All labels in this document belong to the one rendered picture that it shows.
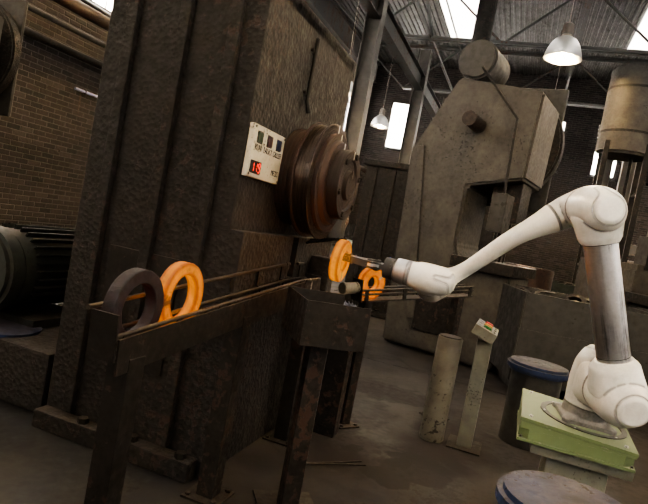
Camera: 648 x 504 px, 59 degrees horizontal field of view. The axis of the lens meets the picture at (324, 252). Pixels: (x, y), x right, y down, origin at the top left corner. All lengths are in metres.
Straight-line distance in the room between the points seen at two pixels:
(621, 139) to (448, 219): 6.31
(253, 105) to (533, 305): 2.72
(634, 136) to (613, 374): 9.06
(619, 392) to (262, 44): 1.58
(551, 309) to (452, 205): 1.29
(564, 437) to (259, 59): 1.62
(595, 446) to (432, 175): 3.32
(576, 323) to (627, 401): 2.32
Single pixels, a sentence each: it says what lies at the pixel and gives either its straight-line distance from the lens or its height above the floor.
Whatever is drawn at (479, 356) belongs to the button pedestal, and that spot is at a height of 0.46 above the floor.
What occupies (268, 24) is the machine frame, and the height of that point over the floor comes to 1.57.
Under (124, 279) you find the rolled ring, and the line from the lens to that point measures 1.35.
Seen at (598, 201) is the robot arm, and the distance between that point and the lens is 1.86.
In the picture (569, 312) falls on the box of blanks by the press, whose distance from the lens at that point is 4.24.
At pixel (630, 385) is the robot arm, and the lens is 2.01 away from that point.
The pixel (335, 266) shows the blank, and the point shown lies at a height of 0.81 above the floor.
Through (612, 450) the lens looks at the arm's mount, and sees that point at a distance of 2.16.
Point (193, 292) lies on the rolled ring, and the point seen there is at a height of 0.70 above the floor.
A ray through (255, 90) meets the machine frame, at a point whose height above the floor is 1.35.
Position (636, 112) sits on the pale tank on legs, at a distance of 10.99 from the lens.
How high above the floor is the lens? 0.96
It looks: 3 degrees down
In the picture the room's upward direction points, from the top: 11 degrees clockwise
